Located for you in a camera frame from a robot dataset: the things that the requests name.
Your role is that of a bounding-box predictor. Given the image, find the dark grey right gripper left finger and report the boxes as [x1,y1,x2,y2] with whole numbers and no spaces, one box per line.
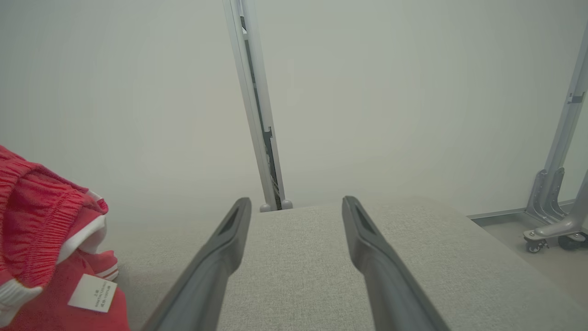
[140,198,252,331]

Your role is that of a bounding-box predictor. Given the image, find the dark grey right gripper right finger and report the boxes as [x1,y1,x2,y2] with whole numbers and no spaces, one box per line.
[342,196,451,331]

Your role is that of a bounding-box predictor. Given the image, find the red basketball jersey white trim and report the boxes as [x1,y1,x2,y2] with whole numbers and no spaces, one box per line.
[0,250,131,331]

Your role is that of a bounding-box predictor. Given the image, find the red shorts with white stripe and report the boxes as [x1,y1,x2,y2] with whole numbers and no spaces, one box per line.
[0,146,109,322]

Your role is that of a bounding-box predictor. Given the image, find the grey caster leg with wheels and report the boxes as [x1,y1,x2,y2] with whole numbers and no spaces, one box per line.
[524,172,588,254]

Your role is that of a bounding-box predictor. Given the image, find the grey metal partition post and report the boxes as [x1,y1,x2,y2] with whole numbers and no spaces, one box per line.
[223,0,293,212]

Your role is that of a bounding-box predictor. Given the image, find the grey metal stand post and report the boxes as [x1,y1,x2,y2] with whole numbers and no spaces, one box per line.
[525,23,588,226]

